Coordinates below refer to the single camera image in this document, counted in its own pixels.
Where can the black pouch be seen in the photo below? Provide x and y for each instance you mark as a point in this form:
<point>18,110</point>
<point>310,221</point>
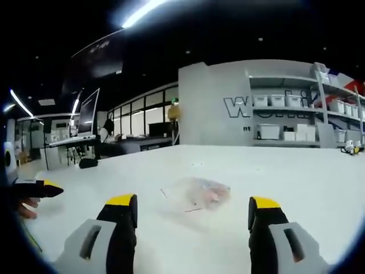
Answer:
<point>88,163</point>

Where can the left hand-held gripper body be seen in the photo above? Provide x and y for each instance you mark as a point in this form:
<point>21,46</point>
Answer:
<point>10,155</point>

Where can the hanging ceiling screen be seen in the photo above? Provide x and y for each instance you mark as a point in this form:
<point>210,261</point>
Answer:
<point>97,57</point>

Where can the white yellow device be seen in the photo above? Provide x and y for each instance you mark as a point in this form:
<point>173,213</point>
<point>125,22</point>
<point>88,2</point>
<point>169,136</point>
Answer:
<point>349,145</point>

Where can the white desk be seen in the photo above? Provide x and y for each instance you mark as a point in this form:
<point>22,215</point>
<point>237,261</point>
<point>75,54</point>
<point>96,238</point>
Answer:
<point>68,141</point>

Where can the long ceiling light strip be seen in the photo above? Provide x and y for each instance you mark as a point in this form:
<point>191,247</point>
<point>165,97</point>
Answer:
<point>137,17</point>

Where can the yellow hanging bag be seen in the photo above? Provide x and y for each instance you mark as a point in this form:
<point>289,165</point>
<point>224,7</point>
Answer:
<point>174,112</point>

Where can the person's left hand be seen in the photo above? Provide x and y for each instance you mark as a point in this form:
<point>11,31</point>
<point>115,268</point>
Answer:
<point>27,209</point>

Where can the large computer monitor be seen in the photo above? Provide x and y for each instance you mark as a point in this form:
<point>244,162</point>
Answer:
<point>87,114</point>

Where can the row of white storage bins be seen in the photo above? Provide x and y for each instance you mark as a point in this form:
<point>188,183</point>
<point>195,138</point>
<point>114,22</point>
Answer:
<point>261,100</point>

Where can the grey metal shelf unit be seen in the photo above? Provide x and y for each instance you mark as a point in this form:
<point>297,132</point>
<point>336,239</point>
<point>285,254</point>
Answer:
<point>282,78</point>

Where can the black cabinet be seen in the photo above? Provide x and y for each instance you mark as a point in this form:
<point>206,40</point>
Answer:
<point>157,144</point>

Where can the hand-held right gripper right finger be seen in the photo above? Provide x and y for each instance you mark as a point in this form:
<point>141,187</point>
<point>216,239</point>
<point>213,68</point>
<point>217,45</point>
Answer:
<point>273,251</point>

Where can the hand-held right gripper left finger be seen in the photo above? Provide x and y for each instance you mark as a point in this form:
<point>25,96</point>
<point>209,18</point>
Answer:
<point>94,251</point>

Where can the clear resealable bag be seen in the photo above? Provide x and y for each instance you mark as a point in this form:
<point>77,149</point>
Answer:
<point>199,194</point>

